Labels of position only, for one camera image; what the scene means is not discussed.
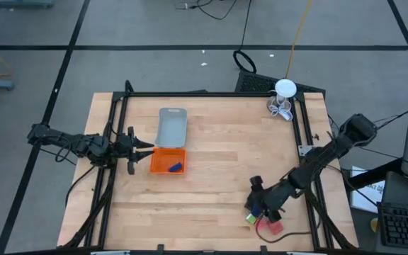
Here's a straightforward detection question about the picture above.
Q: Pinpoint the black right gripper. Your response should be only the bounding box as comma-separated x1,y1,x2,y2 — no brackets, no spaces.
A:
249,175,283,223

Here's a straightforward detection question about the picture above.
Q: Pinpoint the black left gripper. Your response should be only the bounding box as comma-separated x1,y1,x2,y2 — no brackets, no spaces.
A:
115,126,154,175

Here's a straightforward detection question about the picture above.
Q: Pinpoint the red wall charger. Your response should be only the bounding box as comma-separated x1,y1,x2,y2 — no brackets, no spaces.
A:
266,220,285,236

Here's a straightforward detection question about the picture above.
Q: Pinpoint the orange plastic basket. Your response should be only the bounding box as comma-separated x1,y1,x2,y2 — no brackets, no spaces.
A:
149,147,187,175

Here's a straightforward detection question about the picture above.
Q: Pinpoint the grey plastic bin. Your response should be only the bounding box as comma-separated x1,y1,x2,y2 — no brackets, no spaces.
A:
154,107,188,149

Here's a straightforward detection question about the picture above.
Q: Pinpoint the white paper sheet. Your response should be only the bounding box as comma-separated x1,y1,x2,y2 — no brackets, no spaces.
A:
349,165,385,215

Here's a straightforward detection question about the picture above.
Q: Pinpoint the black desk bar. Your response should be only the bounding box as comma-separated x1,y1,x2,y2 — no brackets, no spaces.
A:
344,157,403,191

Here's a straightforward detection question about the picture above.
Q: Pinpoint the white round disc device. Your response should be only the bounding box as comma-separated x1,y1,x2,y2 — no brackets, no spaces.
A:
274,78,298,99

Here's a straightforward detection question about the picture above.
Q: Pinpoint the black mesh mat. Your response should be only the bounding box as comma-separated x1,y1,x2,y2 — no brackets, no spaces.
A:
234,69,327,96

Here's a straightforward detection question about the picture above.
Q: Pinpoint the dark grey desk device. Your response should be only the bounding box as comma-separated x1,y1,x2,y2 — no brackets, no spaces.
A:
380,171,408,210

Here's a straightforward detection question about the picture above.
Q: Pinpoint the black keyboard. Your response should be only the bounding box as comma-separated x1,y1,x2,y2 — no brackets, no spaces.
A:
376,201,408,253

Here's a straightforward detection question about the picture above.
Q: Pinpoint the grey metal bar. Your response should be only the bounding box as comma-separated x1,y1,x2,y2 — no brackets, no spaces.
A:
0,0,56,9

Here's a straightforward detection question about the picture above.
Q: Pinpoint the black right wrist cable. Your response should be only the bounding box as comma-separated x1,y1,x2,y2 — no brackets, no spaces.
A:
256,226,313,244

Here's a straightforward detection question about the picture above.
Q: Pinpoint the black cable hanging off table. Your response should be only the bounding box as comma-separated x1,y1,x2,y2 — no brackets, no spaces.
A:
64,164,98,208

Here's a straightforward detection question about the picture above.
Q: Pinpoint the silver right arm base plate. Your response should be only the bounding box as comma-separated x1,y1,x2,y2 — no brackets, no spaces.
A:
297,144,315,157

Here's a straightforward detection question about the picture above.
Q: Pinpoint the black aluminium table frame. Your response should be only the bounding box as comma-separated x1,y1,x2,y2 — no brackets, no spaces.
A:
62,79,359,251

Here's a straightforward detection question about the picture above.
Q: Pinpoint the white coiled cable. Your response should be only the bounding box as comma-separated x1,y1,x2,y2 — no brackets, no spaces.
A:
267,94,295,123

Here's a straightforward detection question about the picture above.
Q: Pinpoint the black looped floor cable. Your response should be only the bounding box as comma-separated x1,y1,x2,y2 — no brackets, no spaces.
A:
232,0,258,74

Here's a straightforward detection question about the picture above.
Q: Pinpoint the black curved floor cable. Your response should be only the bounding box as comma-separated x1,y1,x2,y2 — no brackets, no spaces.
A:
175,0,239,21

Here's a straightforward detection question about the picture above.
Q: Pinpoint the yellow floor cable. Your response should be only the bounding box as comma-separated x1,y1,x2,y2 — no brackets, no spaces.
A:
285,0,313,79

